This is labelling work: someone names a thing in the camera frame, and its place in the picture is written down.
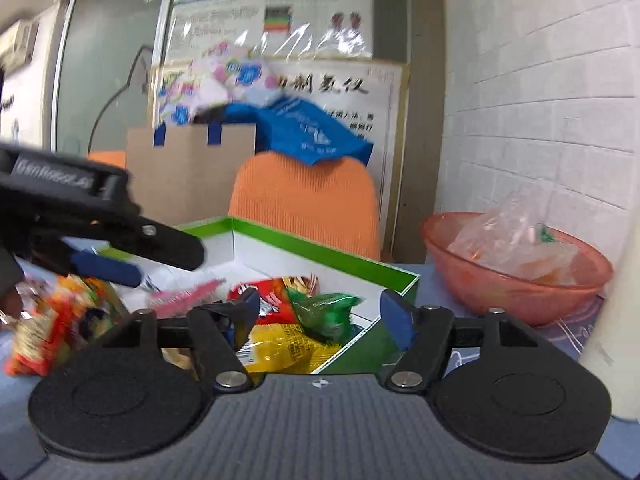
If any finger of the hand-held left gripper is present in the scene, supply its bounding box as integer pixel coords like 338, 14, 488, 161
30, 251, 143, 289
107, 217, 206, 272

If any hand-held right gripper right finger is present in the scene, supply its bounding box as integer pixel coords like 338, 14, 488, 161
378, 288, 541, 393

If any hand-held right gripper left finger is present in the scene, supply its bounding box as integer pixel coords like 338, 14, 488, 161
102, 287, 261, 393

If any red snack packet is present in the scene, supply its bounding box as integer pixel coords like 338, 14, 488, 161
227, 275, 321, 326

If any pink snack packet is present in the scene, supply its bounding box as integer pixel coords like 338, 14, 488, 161
145, 279, 228, 313

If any yellow snack packet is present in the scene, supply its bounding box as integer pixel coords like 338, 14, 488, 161
235, 322, 346, 376

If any green cardboard box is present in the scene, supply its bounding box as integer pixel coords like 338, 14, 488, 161
97, 216, 421, 376

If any small green snack packet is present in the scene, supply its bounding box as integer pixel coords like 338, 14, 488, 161
286, 290, 363, 345

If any orange snack packet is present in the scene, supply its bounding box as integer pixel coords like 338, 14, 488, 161
6, 275, 131, 377

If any orange chair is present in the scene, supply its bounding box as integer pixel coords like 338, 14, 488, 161
86, 150, 128, 171
227, 151, 382, 261

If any red plastic bowl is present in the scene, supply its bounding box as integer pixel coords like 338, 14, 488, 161
421, 212, 613, 327

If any clear plastic wrap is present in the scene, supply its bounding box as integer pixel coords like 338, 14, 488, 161
447, 190, 583, 286

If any white air conditioner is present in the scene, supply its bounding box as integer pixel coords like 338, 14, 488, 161
0, 20, 38, 68

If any blue striped tablecloth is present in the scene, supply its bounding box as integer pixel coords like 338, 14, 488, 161
0, 260, 640, 480

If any blue bag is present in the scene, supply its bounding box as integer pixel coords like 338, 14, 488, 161
222, 95, 375, 167

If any floral cloth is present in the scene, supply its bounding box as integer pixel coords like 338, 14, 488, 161
156, 42, 281, 128

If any white poster board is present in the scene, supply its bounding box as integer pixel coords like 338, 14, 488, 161
150, 57, 412, 256

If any cardboard panel with blue handles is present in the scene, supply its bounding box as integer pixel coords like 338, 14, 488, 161
125, 122, 258, 228

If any wall poster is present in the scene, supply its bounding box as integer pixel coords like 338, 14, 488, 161
167, 0, 376, 63

